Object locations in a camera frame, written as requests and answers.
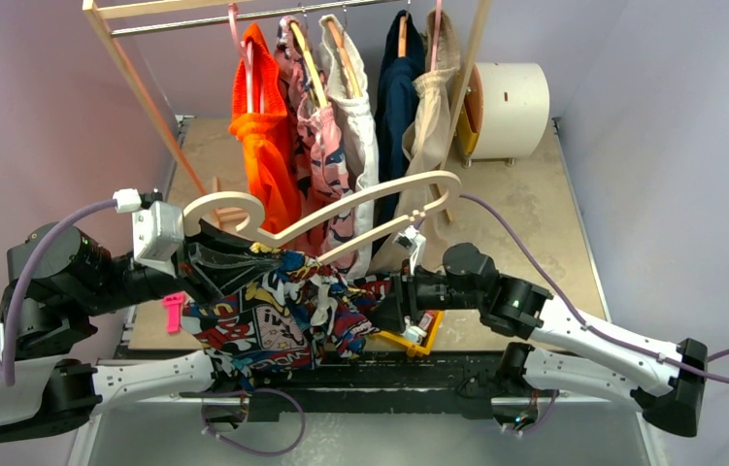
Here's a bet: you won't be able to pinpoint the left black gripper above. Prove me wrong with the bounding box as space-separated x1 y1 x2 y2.
81 211 287 315

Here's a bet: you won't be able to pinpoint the colourful comic print shorts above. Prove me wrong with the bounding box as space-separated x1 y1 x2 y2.
181 244 390 391

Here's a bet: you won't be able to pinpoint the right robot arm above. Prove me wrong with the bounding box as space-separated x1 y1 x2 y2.
370 243 707 438

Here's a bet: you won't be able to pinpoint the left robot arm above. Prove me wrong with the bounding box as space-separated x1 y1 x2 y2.
0 224 280 444

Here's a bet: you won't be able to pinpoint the beige shorts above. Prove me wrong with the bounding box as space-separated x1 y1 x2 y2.
370 9 463 272

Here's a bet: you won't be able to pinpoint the pink patterned shorts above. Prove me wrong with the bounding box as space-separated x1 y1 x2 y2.
274 16 357 258

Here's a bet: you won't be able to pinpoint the navy blue shorts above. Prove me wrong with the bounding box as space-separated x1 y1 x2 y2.
373 9 428 236

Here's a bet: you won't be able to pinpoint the white shorts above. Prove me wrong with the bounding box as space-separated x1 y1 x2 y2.
317 14 381 281

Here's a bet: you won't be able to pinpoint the pink hanger under orange shorts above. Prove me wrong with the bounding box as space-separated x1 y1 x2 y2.
228 3 261 113

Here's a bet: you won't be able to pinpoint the pink hanger under beige shorts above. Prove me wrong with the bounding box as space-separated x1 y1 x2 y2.
428 0 443 72

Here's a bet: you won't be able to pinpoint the orange wooden hanger navy shorts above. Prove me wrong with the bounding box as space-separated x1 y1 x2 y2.
396 11 410 58

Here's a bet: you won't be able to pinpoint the white items in bin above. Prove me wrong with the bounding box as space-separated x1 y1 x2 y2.
402 311 437 345

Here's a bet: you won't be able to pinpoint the yellow plastic bin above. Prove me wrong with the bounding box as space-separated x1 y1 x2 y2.
370 311 444 358

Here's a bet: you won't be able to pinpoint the pink plastic clip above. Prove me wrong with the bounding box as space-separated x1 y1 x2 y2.
161 292 186 334

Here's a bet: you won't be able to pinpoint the white cylindrical drum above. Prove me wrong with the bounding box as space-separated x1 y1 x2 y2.
455 62 550 166

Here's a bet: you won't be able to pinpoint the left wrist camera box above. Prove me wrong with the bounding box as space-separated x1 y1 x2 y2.
113 188 184 277

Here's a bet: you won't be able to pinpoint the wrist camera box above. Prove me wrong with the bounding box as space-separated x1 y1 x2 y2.
113 188 184 277
394 224 427 276

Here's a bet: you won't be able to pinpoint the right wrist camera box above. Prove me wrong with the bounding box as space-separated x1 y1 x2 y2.
394 224 427 276

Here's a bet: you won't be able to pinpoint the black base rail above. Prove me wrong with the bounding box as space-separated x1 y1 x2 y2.
177 349 561 426

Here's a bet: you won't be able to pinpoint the loose purple cable loop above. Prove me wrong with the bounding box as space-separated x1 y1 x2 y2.
199 385 307 458

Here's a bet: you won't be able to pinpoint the metal hanging rail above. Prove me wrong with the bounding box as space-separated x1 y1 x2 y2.
110 0 397 38

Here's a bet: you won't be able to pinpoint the wooden clothes rack frame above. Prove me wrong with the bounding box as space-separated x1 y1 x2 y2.
82 1 493 196

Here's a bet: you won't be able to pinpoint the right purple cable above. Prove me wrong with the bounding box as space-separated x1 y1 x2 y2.
456 193 729 389

